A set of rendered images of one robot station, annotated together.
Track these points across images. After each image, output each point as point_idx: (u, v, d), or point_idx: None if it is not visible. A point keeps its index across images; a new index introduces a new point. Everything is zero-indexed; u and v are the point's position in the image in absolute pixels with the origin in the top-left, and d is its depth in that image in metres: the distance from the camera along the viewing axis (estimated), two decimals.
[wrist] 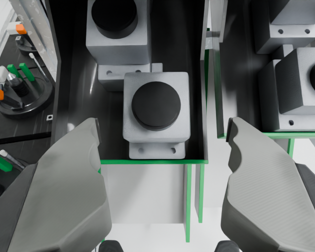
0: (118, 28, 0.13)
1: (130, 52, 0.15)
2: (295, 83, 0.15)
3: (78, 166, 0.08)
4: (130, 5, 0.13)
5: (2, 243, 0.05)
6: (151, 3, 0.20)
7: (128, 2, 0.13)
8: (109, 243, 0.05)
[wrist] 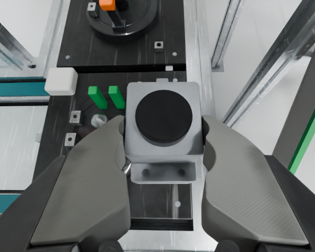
0: None
1: None
2: None
3: (104, 162, 0.08)
4: None
5: (29, 227, 0.06)
6: None
7: None
8: (109, 243, 0.05)
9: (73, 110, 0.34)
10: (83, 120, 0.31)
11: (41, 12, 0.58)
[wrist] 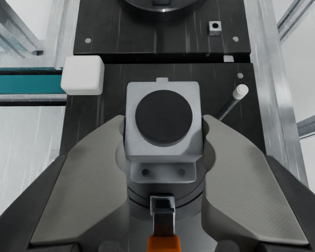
0: None
1: None
2: None
3: (103, 162, 0.08)
4: None
5: (29, 227, 0.06)
6: None
7: None
8: (109, 243, 0.05)
9: (102, 117, 0.25)
10: None
11: None
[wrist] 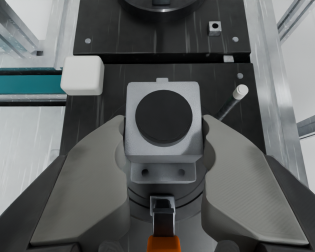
0: None
1: None
2: None
3: (103, 162, 0.08)
4: None
5: (29, 227, 0.06)
6: None
7: None
8: (109, 243, 0.05)
9: (102, 117, 0.25)
10: None
11: None
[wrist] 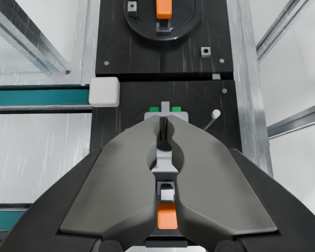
0: None
1: None
2: None
3: (135, 161, 0.08)
4: None
5: (60, 214, 0.06)
6: None
7: None
8: (109, 243, 0.05)
9: (119, 124, 0.33)
10: None
11: (56, 1, 0.52)
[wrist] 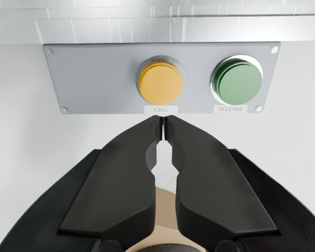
0: None
1: None
2: None
3: (135, 161, 0.08)
4: None
5: (60, 214, 0.06)
6: None
7: None
8: (109, 243, 0.05)
9: None
10: None
11: None
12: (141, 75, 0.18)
